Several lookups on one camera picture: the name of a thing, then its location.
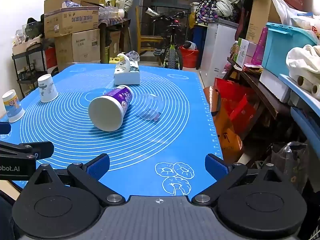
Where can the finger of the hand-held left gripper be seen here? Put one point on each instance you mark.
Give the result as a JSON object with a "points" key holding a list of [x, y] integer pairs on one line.
{"points": [[27, 149], [4, 128]]}

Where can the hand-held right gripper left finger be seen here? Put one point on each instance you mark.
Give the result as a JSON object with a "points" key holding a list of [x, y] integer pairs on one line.
{"points": [[98, 167]]}

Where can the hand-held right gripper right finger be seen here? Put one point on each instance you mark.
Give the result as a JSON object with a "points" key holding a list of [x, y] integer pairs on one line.
{"points": [[215, 165]]}

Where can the purple and white paper cup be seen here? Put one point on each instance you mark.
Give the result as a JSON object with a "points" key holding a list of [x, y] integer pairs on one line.
{"points": [[110, 112]]}

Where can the white cup blue yellow print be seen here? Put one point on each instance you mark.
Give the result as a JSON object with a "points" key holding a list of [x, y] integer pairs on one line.
{"points": [[13, 106]]}

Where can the white paper cup grey print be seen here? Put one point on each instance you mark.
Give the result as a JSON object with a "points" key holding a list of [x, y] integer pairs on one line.
{"points": [[47, 88]]}

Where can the clear plastic cup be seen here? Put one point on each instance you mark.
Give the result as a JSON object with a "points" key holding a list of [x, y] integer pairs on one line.
{"points": [[150, 107]]}

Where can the orange paper bag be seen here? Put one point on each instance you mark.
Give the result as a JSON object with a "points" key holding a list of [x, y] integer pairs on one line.
{"points": [[226, 132]]}

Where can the blue silicone baking mat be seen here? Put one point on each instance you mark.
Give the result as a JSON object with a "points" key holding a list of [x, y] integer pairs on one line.
{"points": [[162, 135]]}

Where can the black metal shelf rack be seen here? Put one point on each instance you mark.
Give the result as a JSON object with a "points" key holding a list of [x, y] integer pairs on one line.
{"points": [[27, 62]]}

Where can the red paper bag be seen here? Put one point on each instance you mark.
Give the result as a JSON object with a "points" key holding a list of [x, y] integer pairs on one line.
{"points": [[235, 97]]}

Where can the dark translucent plastic bag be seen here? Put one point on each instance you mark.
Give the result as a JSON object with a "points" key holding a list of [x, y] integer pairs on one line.
{"points": [[290, 162]]}

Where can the dark wooden side table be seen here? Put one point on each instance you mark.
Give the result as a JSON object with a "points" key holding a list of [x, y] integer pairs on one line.
{"points": [[260, 90]]}

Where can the white tissue box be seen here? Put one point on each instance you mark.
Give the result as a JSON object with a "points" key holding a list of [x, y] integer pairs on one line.
{"points": [[126, 76]]}

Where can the dark green bag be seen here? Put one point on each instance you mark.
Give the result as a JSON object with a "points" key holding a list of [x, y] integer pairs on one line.
{"points": [[33, 28]]}

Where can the yellow plastic jug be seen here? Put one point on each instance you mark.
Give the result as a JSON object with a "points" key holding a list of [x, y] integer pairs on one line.
{"points": [[113, 60]]}

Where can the red bucket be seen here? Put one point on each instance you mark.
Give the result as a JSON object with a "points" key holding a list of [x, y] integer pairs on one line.
{"points": [[190, 58]]}

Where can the white-sided cardboard box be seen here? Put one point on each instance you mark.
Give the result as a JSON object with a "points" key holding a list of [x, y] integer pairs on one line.
{"points": [[80, 46]]}

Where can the white chest freezer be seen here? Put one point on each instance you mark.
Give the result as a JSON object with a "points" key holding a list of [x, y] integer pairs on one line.
{"points": [[217, 50]]}

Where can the white and green carton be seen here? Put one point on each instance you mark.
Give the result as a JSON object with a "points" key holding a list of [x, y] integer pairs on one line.
{"points": [[243, 52]]}

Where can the black and green bicycle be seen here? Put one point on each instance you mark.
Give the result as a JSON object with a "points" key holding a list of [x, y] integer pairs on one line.
{"points": [[172, 52]]}

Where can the paper towel rolls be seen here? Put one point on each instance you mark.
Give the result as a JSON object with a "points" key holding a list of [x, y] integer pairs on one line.
{"points": [[308, 83]]}

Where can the pink carton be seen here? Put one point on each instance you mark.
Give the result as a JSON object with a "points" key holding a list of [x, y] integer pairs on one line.
{"points": [[260, 46]]}

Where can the large open cardboard box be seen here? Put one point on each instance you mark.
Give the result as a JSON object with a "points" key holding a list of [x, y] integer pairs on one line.
{"points": [[71, 17]]}

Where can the light blue storage bin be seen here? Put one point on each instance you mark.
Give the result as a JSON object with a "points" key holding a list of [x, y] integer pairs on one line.
{"points": [[282, 52]]}

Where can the wooden chair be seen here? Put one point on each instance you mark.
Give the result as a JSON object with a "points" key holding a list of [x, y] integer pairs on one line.
{"points": [[147, 40]]}

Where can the white crumpled cloth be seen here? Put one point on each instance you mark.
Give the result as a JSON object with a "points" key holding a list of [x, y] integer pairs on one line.
{"points": [[303, 61]]}

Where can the dark wooden desk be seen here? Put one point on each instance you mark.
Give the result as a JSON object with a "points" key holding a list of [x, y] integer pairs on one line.
{"points": [[115, 30]]}

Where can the purple floral cloth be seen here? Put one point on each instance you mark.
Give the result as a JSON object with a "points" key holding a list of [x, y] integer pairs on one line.
{"points": [[203, 11]]}

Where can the tall brown cardboard box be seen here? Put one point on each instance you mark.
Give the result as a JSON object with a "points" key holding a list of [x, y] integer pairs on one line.
{"points": [[261, 17]]}

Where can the white plastic bag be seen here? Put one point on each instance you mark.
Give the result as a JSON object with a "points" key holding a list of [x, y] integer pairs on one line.
{"points": [[287, 11]]}

